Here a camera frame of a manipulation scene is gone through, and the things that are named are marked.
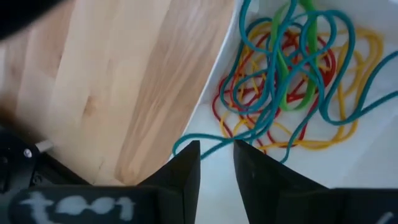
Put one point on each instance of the large teal rubber band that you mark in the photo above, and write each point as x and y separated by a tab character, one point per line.
211	137

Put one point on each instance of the red rubber band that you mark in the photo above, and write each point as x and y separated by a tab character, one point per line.
330	65
215	105

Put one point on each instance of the white plastic bin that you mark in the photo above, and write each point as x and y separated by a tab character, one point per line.
357	174

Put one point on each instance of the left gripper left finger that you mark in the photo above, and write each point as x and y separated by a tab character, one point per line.
183	174

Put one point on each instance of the green rubber band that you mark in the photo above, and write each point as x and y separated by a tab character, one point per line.
281	62

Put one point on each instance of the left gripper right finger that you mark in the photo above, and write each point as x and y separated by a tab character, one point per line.
267	186

